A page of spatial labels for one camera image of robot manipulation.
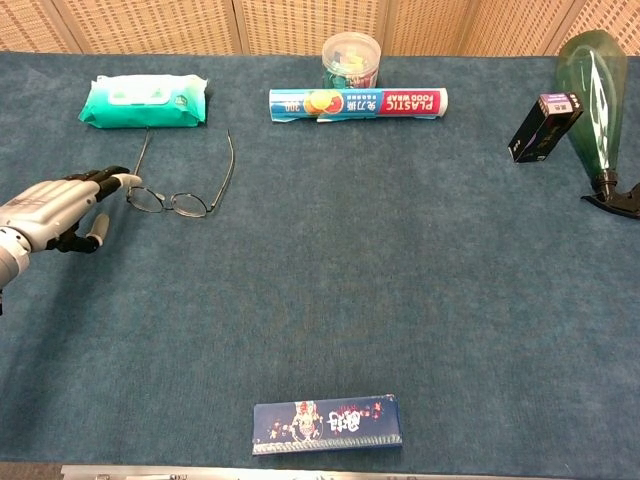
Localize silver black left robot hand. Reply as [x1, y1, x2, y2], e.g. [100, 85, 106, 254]
[0, 165, 144, 255]

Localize thin black metal eyeglasses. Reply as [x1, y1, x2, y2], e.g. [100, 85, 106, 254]
[125, 127, 236, 219]

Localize green wet wipes pack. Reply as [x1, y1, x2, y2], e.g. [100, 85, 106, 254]
[77, 74, 210, 130]

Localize wicker folding screen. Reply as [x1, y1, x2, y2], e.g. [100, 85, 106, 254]
[0, 0, 640, 57]

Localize clear jar of colourful clips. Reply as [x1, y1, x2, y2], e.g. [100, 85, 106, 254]
[321, 32, 382, 90]

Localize dark blue patterned box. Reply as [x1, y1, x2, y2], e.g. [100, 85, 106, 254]
[251, 393, 404, 457]

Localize blue felt table cover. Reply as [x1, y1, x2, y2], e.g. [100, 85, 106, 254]
[0, 51, 640, 480]

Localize plastic food wrap box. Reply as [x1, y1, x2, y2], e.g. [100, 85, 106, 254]
[268, 87, 450, 124]

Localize black and purple small box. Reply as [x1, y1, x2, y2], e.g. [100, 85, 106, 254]
[507, 91, 585, 164]

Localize green spray bottle black trigger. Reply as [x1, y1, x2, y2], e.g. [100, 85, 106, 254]
[554, 29, 640, 220]

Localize metal table edge rail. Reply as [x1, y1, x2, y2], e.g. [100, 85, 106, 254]
[59, 464, 576, 480]

